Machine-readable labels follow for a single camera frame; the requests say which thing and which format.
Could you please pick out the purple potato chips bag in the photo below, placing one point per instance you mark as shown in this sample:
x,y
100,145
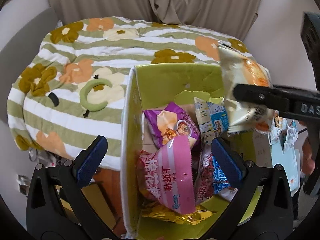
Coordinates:
x,y
170,122

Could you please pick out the grey headboard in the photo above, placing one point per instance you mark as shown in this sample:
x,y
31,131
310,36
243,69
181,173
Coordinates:
x,y
20,51

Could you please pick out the pink marshmallow bag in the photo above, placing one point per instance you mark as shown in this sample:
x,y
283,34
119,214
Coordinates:
x,y
165,176

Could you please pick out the gold yellow snack bag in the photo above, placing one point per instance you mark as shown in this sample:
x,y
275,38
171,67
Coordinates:
x,y
157,211

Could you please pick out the orange white snack bag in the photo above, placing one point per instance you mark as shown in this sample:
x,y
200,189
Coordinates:
x,y
244,82

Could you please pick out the green cardboard box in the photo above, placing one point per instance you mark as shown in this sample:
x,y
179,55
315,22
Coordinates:
x,y
150,87

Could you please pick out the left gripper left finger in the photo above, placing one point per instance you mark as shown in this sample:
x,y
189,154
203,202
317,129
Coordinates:
x,y
56,206

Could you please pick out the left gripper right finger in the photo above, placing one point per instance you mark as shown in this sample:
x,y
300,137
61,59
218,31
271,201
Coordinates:
x,y
262,207

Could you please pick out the beige curtain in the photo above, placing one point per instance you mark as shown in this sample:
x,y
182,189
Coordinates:
x,y
232,17

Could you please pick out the white cartoon snack bag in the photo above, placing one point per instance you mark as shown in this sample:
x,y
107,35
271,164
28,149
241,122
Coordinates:
x,y
283,133

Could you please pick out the daisy print tablecloth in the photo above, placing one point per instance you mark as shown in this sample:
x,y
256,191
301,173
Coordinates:
x,y
290,161

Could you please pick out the grey red snack bag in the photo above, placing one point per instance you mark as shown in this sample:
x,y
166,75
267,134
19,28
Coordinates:
x,y
211,180

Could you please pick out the blue white snack bag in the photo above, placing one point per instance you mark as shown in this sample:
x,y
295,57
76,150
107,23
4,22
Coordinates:
x,y
212,119

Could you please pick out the person right hand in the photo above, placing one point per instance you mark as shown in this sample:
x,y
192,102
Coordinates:
x,y
308,165

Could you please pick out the floral striped duvet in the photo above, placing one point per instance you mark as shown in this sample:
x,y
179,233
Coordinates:
x,y
74,89

